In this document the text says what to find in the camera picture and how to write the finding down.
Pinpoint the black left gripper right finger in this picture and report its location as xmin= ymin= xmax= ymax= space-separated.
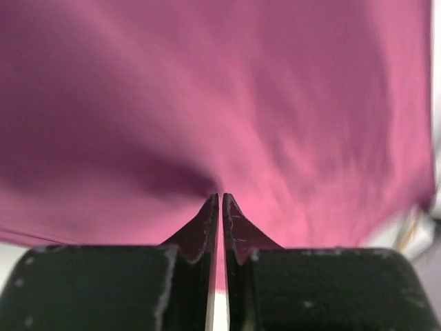
xmin=223 ymin=193 xmax=440 ymax=330

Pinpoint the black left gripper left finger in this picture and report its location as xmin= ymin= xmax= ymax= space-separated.
xmin=1 ymin=194 xmax=219 ymax=331

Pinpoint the magenta satin napkin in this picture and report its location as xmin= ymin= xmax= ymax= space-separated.
xmin=0 ymin=0 xmax=437 ymax=294

